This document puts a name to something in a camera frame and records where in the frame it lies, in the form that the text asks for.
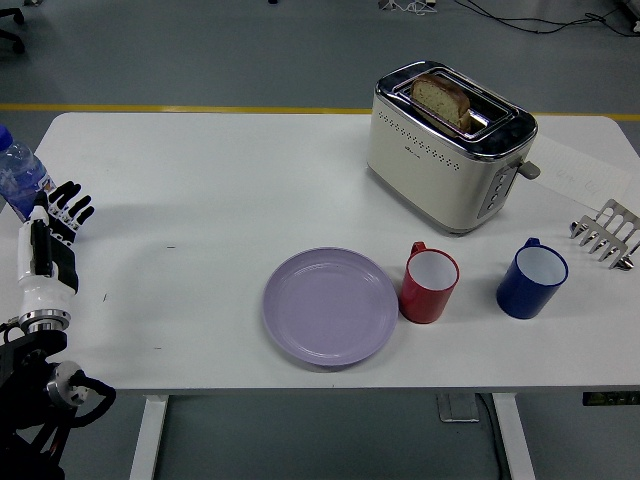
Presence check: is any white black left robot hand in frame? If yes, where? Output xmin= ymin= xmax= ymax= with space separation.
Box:
xmin=17 ymin=182 xmax=96 ymax=317

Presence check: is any purple plate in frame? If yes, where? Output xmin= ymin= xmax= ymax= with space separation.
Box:
xmin=262 ymin=246 xmax=400 ymax=368

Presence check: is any clear blue-labelled water bottle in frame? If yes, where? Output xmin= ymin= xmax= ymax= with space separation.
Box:
xmin=0 ymin=124 xmax=54 ymax=222

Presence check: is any white table leg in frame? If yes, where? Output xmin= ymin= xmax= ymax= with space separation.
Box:
xmin=126 ymin=394 xmax=169 ymax=480
xmin=489 ymin=393 xmax=537 ymax=480

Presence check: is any black office chair base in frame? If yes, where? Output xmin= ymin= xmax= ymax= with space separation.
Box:
xmin=0 ymin=8 xmax=26 ymax=55

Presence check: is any red mug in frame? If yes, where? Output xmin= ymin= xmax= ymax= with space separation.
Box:
xmin=397 ymin=241 xmax=460 ymax=325

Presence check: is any cream chrome toaster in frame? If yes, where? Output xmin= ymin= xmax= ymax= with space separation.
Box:
xmin=365 ymin=60 xmax=542 ymax=238

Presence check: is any brown bread slice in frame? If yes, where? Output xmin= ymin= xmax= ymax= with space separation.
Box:
xmin=410 ymin=74 xmax=473 ymax=133

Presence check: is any blue mug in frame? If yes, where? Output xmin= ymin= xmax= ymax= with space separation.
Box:
xmin=495 ymin=237 xmax=570 ymax=320

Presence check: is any white paper sheet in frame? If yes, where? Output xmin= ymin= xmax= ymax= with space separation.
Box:
xmin=525 ymin=133 xmax=632 ymax=209

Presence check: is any silver metal toast rack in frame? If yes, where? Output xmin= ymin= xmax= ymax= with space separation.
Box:
xmin=568 ymin=198 xmax=640 ymax=272

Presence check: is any table control panel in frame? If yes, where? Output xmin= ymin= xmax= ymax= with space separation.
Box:
xmin=581 ymin=391 xmax=640 ymax=407

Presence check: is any grey table bracket box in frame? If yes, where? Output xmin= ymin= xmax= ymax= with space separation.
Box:
xmin=437 ymin=393 xmax=482 ymax=424

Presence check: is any white wire floor stand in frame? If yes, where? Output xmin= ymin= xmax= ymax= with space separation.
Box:
xmin=378 ymin=0 xmax=437 ymax=14

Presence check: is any black floor cable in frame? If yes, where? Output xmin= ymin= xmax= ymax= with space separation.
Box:
xmin=452 ymin=0 xmax=640 ymax=37

